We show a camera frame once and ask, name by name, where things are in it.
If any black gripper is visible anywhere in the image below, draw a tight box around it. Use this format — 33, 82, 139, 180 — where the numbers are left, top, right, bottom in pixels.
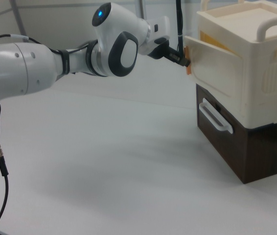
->
150, 37, 191, 68

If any copper door handle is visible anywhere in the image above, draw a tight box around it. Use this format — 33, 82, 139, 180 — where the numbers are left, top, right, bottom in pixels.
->
185, 46, 192, 75

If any cream cabinet door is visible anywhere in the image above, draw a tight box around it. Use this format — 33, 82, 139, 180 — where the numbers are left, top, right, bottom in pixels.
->
184, 35, 246, 118

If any cream plastic cabinet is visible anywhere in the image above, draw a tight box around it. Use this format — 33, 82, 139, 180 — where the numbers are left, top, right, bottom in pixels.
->
196, 0, 277, 130

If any dark brown drawer box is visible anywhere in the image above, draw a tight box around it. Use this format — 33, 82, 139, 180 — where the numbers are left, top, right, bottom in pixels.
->
195, 84, 277, 185

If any black camera stand pole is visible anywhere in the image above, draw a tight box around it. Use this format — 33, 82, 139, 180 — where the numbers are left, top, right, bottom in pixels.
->
175, 0, 186, 54

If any white drawer handle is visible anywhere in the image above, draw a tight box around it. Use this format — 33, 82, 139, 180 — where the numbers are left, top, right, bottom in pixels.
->
199, 97, 234, 134

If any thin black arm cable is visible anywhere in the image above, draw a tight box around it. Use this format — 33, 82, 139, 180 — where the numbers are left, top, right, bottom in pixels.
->
0, 34, 92, 56

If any grey partition post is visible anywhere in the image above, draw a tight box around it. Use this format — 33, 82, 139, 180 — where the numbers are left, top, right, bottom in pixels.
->
10, 0, 28, 36

